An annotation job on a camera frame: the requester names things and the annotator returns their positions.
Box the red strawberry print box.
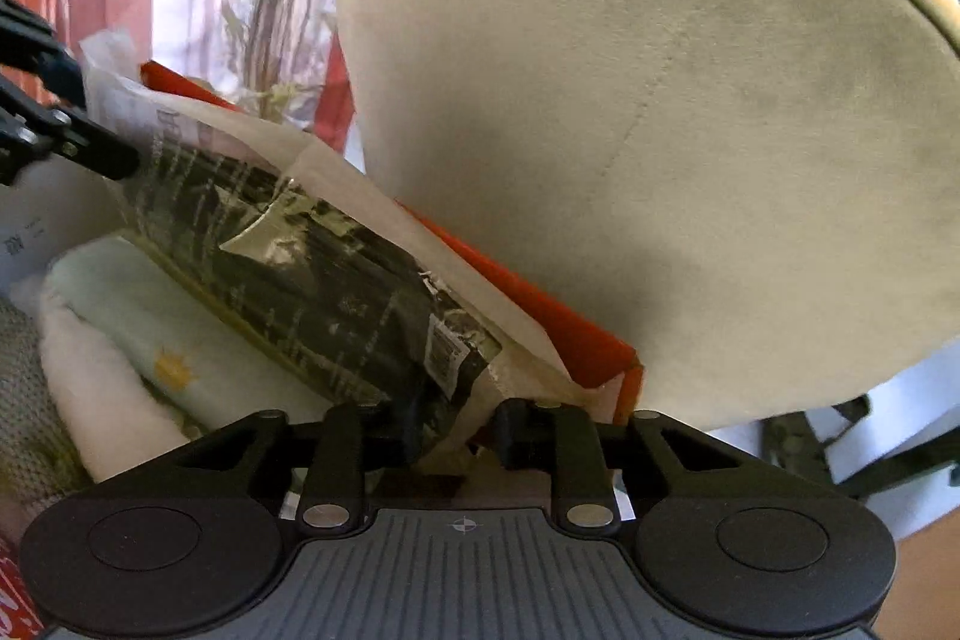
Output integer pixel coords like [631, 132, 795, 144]
[138, 59, 648, 427]

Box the plastic packaged dark textile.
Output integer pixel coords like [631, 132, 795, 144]
[82, 30, 617, 459]

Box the light green folded cloth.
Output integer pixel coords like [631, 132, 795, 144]
[47, 235, 332, 429]

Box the white fluffy cloth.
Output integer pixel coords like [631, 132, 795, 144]
[37, 287, 189, 482]

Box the grey mesh cloth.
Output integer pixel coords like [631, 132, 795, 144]
[0, 298, 89, 520]

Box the beige velvet chair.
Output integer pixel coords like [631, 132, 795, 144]
[337, 0, 958, 429]

